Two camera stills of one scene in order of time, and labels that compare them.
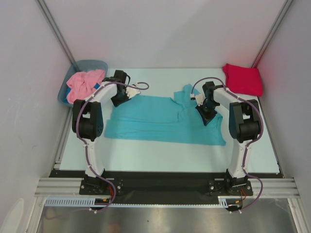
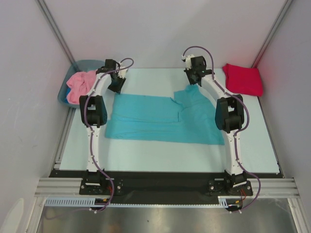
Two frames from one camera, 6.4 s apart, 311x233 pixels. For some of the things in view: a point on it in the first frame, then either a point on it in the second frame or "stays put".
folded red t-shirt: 243,80 stays put
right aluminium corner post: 277,23 stays put
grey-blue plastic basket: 78,66 stays put
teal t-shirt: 160,118 stays put
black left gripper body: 120,98 → 116,85
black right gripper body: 207,112 → 192,78
